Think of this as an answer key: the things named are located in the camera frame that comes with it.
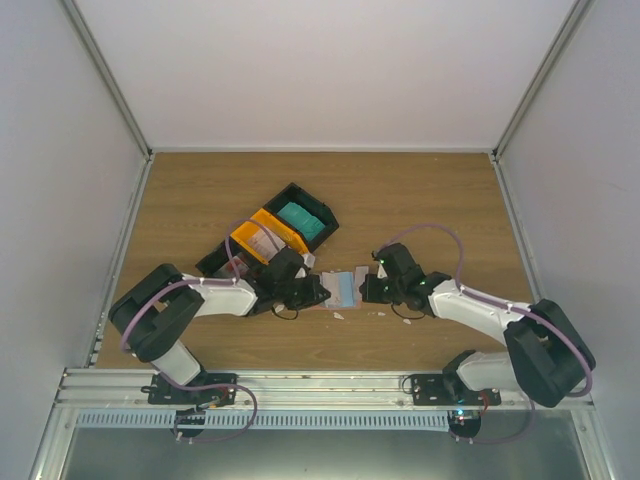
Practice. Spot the black bin with red cards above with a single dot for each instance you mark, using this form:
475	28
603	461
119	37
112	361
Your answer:
217	263

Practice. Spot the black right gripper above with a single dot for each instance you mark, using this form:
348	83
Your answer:
369	293

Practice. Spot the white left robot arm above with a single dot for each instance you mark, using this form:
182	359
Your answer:
153	315

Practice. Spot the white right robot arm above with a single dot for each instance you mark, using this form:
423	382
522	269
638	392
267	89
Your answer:
545	357

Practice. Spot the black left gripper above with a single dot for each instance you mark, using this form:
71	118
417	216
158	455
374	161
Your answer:
314	291

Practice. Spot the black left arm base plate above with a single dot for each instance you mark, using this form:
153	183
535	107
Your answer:
217	389

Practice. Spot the grey slotted cable duct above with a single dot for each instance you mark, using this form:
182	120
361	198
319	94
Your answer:
270	419

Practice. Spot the stack of teal cards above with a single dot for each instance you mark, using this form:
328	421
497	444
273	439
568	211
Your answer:
307	224

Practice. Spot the yellow bin with white cards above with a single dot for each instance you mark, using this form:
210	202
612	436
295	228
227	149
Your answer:
265	221

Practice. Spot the aluminium front rail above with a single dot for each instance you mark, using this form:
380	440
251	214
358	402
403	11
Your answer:
274	389

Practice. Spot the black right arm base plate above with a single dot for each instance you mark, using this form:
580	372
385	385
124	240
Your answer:
436	389

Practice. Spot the stack of white cards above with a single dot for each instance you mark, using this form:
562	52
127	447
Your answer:
265	245

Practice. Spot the black bin with teal cards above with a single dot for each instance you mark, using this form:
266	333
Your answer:
296	194

